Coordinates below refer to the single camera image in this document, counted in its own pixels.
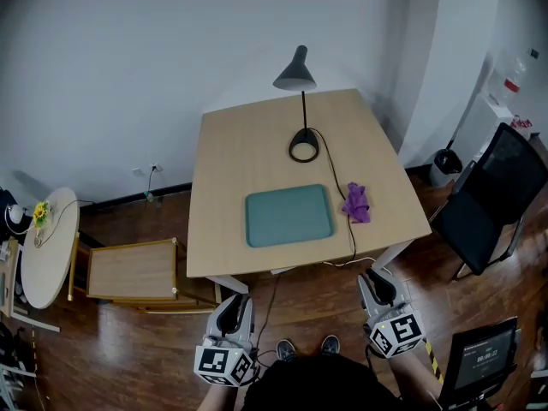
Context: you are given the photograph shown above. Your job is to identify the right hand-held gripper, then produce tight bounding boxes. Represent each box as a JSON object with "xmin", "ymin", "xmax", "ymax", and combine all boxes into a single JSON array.
[{"xmin": 356, "ymin": 265, "xmax": 427, "ymax": 360}]

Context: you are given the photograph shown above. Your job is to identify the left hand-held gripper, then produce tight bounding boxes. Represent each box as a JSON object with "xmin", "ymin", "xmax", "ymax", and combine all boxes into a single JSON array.
[{"xmin": 193, "ymin": 292, "xmax": 259, "ymax": 389}]

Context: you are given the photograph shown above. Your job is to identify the purple microfibre cloth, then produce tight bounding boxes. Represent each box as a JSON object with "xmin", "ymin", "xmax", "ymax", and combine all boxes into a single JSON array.
[{"xmin": 341, "ymin": 182, "xmax": 372, "ymax": 225}]

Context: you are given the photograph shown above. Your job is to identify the teal plastic tray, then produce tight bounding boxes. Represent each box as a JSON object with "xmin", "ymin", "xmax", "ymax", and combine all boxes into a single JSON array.
[{"xmin": 244, "ymin": 182, "xmax": 337, "ymax": 249}]

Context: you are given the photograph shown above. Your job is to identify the person's right forearm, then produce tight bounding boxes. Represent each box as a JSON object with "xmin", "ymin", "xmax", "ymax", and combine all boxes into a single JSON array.
[{"xmin": 389, "ymin": 355, "xmax": 446, "ymax": 411}]

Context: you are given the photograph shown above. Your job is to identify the person's left forearm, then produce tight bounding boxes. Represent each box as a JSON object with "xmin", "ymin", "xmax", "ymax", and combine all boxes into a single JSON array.
[{"xmin": 199, "ymin": 383, "xmax": 241, "ymax": 411}]

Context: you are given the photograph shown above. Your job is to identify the person's left shoe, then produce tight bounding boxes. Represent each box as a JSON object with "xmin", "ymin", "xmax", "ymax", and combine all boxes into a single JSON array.
[{"xmin": 275, "ymin": 338, "xmax": 298, "ymax": 364}]

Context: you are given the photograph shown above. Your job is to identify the person's shoe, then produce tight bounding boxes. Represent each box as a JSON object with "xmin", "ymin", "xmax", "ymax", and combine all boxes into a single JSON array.
[
  {"xmin": 275, "ymin": 338, "xmax": 298, "ymax": 364},
  {"xmin": 320, "ymin": 334, "xmax": 342, "ymax": 357}
]

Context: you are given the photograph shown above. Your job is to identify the person's right shoe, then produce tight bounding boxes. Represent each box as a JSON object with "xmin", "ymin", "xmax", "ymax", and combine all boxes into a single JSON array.
[{"xmin": 320, "ymin": 334, "xmax": 342, "ymax": 357}]

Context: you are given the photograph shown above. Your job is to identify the yellow black striped tape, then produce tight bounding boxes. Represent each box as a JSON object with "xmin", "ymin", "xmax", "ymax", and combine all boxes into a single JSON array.
[{"xmin": 423, "ymin": 337, "xmax": 444, "ymax": 387}]

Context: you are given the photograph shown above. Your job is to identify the person's black clothing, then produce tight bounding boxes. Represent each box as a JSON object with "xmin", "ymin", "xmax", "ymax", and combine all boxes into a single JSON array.
[{"xmin": 241, "ymin": 352, "xmax": 443, "ymax": 411}]

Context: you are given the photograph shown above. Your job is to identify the wooden side cart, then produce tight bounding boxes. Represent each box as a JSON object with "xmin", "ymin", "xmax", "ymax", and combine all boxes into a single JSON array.
[{"xmin": 67, "ymin": 236, "xmax": 218, "ymax": 315}]

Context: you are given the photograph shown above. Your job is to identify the black computer monitor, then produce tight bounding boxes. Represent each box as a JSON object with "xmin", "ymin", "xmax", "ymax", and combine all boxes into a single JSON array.
[{"xmin": 438, "ymin": 315, "xmax": 522, "ymax": 411}]

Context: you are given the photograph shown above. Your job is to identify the black mesh office chair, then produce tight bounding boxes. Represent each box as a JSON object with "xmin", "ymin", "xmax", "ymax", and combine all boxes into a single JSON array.
[{"xmin": 429, "ymin": 122, "xmax": 548, "ymax": 281}]

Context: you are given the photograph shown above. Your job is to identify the waste bin with black bag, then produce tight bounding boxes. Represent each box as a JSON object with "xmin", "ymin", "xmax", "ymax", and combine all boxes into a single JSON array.
[{"xmin": 429, "ymin": 146, "xmax": 464, "ymax": 188}]

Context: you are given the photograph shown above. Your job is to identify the round white table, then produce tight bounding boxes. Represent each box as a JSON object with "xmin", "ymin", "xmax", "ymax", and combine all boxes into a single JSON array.
[{"xmin": 21, "ymin": 187, "xmax": 81, "ymax": 311}]

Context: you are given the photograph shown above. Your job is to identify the white water dispenser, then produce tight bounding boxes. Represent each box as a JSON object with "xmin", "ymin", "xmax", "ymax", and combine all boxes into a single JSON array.
[{"xmin": 452, "ymin": 48, "xmax": 537, "ymax": 167}]

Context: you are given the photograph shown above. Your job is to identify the yellow flowers in pot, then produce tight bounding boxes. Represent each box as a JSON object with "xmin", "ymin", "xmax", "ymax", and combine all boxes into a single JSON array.
[{"xmin": 33, "ymin": 200, "xmax": 53, "ymax": 248}]

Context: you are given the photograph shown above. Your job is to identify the black desk lamp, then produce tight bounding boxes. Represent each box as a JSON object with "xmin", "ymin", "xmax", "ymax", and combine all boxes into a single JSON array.
[{"xmin": 271, "ymin": 45, "xmax": 320, "ymax": 164}]

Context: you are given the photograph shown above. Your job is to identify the white black round device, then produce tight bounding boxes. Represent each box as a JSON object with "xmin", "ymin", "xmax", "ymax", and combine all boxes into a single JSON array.
[{"xmin": 3, "ymin": 203, "xmax": 26, "ymax": 235}]

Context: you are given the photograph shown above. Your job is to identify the black lamp cable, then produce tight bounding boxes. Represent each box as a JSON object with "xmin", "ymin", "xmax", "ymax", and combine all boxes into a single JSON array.
[{"xmin": 313, "ymin": 128, "xmax": 379, "ymax": 270}]

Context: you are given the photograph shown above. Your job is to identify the black wall socket cable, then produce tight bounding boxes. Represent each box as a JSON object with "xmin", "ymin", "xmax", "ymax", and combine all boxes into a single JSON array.
[{"xmin": 145, "ymin": 166, "xmax": 158, "ymax": 201}]

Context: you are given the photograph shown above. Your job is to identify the thin round table cable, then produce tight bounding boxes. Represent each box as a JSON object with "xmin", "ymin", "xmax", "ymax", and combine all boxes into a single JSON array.
[{"xmin": 37, "ymin": 198, "xmax": 96, "ymax": 248}]

